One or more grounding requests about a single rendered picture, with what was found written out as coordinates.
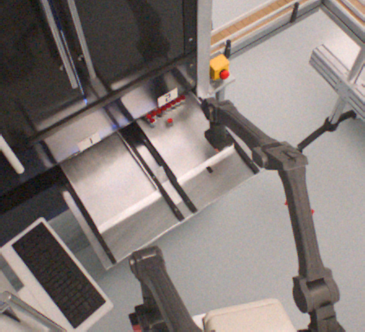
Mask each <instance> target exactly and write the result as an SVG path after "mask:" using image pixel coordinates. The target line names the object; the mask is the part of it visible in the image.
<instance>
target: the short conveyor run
mask: <svg viewBox="0 0 365 332"><path fill-rule="evenodd" d="M321 1H322V0H267V1H265V2H264V3H262V4H261V5H259V6H257V7H254V8H253V9H251V10H250V11H248V12H246V13H244V14H243V15H241V16H239V17H237V18H234V19H232V20H231V21H229V22H227V23H225V24H223V25H221V26H220V27H218V28H216V29H213V20H212V34H211V53H210V55H212V54H213V53H216V52H218V51H220V52H221V53H222V54H223V55H224V56H225V57H226V58H227V59H228V60H229V61H230V60H233V59H234V58H235V57H237V56H239V55H241V54H243V53H246V52H247V51H249V50H251V49H253V48H254V47H256V46H258V45H259V44H261V43H263V42H265V41H266V40H267V39H269V38H271V37H273V36H275V35H278V34H279V33H282V32H283V31H284V30H285V29H288V28H290V27H291V26H293V25H295V24H297V23H298V22H300V21H302V20H304V19H305V18H306V17H310V16H311V15H313V14H315V13H317V12H319V8H320V3H321Z"/></svg>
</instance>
